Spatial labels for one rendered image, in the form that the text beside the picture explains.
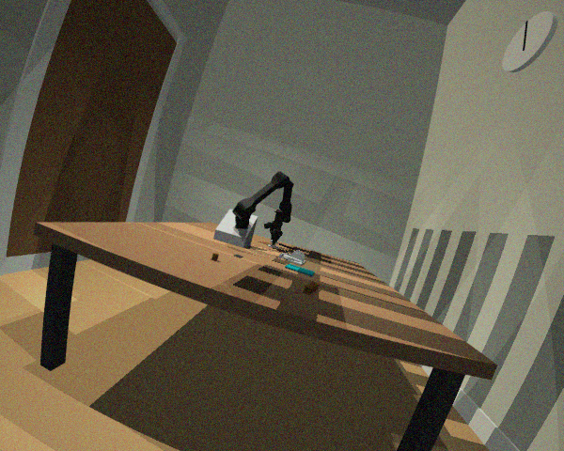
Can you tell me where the teal rectangular block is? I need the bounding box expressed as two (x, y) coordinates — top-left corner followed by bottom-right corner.
(285, 264), (314, 276)

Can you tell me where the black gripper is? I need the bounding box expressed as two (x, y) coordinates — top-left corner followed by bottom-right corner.
(270, 220), (283, 245)

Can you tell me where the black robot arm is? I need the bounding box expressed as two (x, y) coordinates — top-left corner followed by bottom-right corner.
(232, 172), (294, 229)

